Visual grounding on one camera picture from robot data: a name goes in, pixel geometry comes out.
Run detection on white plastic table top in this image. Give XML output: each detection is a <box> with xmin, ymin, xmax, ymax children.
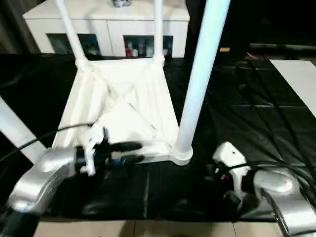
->
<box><xmin>53</xmin><ymin>56</ymin><xmax>195</xmax><ymax>166</ymax></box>

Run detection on white plastic table leg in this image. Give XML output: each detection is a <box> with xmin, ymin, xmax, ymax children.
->
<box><xmin>153</xmin><ymin>0</ymin><xmax>165</xmax><ymax>65</ymax></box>
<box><xmin>0</xmin><ymin>96</ymin><xmax>49</xmax><ymax>165</ymax></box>
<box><xmin>173</xmin><ymin>0</ymin><xmax>232</xmax><ymax>166</ymax></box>
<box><xmin>56</xmin><ymin>0</ymin><xmax>92</xmax><ymax>71</ymax></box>

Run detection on black mat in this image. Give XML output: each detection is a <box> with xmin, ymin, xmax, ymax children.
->
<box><xmin>0</xmin><ymin>51</ymin><xmax>316</xmax><ymax>223</ymax></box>

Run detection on white flat board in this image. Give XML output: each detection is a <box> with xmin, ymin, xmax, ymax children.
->
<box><xmin>269</xmin><ymin>59</ymin><xmax>316</xmax><ymax>117</ymax></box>

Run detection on white cabinet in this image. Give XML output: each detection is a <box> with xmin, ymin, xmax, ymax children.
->
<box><xmin>22</xmin><ymin>0</ymin><xmax>190</xmax><ymax>59</ymax></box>

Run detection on black side table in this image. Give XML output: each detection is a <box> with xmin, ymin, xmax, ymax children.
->
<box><xmin>245</xmin><ymin>43</ymin><xmax>316</xmax><ymax>60</ymax></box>

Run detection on grey curtain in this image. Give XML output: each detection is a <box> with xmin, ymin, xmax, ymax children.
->
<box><xmin>0</xmin><ymin>0</ymin><xmax>41</xmax><ymax>54</ymax></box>

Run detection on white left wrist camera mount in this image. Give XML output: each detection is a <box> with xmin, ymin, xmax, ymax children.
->
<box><xmin>80</xmin><ymin>123</ymin><xmax>111</xmax><ymax>176</ymax></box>

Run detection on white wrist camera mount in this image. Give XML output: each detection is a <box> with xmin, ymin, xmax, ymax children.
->
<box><xmin>80</xmin><ymin>123</ymin><xmax>111</xmax><ymax>176</ymax></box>
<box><xmin>212</xmin><ymin>142</ymin><xmax>252</xmax><ymax>198</ymax></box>

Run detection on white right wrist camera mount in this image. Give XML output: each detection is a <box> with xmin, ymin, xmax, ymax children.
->
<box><xmin>212</xmin><ymin>142</ymin><xmax>252</xmax><ymax>198</ymax></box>

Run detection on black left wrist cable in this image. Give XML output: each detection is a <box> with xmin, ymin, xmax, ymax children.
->
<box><xmin>0</xmin><ymin>122</ymin><xmax>96</xmax><ymax>162</ymax></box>

